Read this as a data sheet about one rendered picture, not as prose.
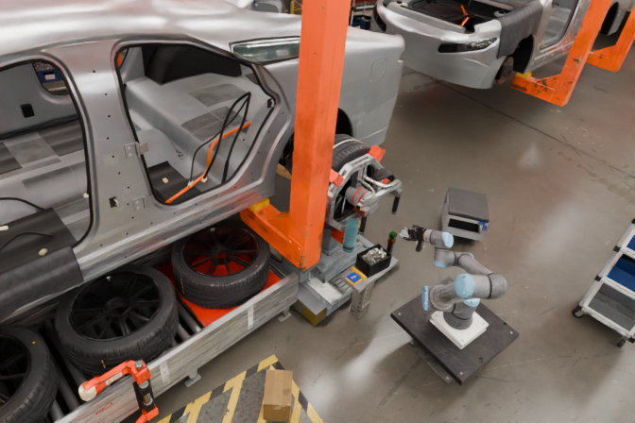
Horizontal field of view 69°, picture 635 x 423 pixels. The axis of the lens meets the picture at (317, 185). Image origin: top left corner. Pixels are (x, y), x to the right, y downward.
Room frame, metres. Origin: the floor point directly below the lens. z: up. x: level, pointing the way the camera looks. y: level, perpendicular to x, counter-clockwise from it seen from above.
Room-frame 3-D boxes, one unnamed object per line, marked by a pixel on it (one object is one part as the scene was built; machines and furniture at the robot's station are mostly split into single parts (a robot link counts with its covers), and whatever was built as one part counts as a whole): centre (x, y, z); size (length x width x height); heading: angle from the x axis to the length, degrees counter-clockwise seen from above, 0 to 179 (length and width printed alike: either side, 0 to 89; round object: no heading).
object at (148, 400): (1.32, 0.82, 0.30); 0.09 x 0.05 x 0.50; 137
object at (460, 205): (3.30, -1.36, 0.17); 0.43 x 0.36 x 0.34; 170
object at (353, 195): (2.51, -0.31, 0.85); 0.21 x 0.14 x 0.14; 47
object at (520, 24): (5.18, -1.96, 1.36); 0.71 x 0.30 x 0.51; 137
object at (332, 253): (2.67, -0.14, 0.32); 0.40 x 0.30 x 0.28; 137
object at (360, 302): (2.24, -0.40, 0.21); 0.10 x 0.10 x 0.42; 47
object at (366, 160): (2.56, -0.26, 0.85); 0.54 x 0.07 x 0.54; 137
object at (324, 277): (2.70, -0.16, 0.13); 0.50 x 0.36 x 0.10; 137
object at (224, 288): (2.24, 0.60, 0.39); 0.66 x 0.66 x 0.24
